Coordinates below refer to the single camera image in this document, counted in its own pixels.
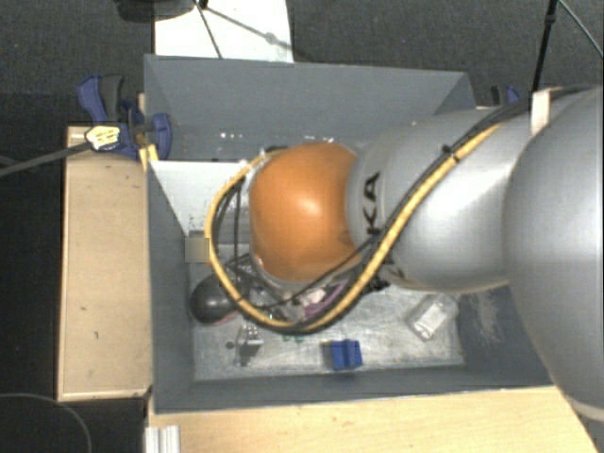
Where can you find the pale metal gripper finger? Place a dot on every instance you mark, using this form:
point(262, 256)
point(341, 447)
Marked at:
point(243, 353)
point(256, 337)

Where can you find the dark grey ball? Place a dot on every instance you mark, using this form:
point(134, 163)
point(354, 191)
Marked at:
point(211, 301)

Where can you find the blue block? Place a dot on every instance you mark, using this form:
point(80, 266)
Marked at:
point(342, 355)

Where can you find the clear plastic bottle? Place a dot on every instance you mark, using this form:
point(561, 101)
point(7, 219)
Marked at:
point(429, 320)

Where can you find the pale wood board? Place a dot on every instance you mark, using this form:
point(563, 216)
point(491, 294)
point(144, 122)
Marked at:
point(104, 272)

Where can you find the grey metal bin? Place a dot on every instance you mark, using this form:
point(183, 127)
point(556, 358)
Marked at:
point(302, 97)

